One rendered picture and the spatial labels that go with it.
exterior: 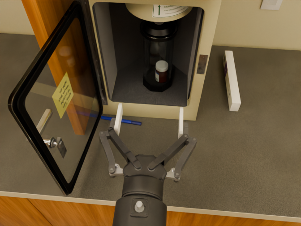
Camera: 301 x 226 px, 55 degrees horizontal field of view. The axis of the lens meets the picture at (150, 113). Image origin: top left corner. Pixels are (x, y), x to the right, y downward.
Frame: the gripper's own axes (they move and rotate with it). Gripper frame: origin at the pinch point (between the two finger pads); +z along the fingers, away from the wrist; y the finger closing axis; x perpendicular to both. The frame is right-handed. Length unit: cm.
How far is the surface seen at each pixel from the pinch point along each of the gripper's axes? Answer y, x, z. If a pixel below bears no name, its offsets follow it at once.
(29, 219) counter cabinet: 49, 68, -7
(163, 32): -1.6, -2.6, 25.6
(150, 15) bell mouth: 1.7, -10.4, 21.2
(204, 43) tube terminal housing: -12.0, -4.5, 19.3
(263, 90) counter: -39, 28, 35
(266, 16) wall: -40, 15, 62
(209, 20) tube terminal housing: -12.1, -11.3, 19.2
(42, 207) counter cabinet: 38, 50, -7
